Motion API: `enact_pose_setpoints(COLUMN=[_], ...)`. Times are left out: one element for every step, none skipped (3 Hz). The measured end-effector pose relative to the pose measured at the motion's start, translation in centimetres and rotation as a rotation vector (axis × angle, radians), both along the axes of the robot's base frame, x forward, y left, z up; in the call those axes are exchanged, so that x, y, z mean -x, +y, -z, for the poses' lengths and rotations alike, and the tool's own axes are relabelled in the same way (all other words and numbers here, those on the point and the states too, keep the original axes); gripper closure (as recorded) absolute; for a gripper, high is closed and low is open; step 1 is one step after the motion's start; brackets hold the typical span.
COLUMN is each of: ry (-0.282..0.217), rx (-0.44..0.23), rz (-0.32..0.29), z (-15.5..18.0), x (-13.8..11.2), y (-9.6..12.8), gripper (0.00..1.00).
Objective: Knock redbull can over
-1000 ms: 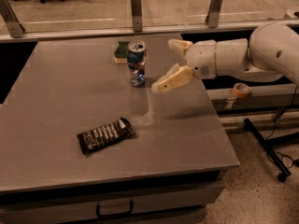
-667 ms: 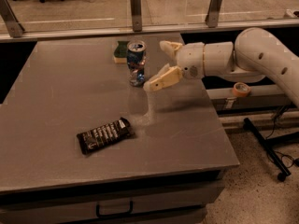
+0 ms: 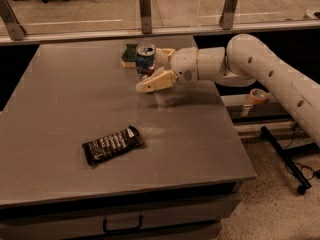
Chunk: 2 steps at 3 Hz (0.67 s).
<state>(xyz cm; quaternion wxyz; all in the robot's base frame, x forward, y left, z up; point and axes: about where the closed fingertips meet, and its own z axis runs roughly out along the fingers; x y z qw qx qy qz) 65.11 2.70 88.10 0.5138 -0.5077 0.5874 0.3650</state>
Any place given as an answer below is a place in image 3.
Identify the grey table drawer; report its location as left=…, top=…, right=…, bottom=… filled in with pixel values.
left=0, top=193, right=240, bottom=240

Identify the right metal glass bracket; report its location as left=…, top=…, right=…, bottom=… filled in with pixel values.
left=219, top=0, right=238, bottom=30

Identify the green yellow sponge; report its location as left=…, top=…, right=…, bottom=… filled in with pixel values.
left=121, top=44, right=137, bottom=68

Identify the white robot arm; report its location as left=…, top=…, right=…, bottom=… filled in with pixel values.
left=136, top=34, right=320, bottom=145

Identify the crushed redbull can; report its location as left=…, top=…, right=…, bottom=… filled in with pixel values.
left=136, top=43, right=156, bottom=78

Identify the black cable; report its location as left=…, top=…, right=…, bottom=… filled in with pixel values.
left=283, top=123, right=320, bottom=182

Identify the metal glass bracket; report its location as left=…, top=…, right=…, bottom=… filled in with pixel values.
left=219, top=0, right=238, bottom=30
left=139, top=0, right=152, bottom=34
left=0, top=0, right=26, bottom=41

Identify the black stand leg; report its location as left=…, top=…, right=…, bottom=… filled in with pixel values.
left=261, top=126, right=320, bottom=195

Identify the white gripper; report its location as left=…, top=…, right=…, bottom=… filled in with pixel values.
left=136, top=47, right=198, bottom=93

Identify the left metal glass bracket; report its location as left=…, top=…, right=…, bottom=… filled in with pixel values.
left=0, top=0, right=26, bottom=41

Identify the black snack bar wrapper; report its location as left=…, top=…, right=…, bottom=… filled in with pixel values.
left=82, top=126, right=144, bottom=166

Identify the orange tape roll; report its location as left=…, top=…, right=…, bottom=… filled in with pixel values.
left=249, top=88, right=268, bottom=105

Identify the black drawer handle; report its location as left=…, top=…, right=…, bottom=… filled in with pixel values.
left=102, top=215, right=143, bottom=235

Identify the middle metal glass bracket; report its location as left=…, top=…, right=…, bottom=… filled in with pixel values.
left=139, top=0, right=152, bottom=34

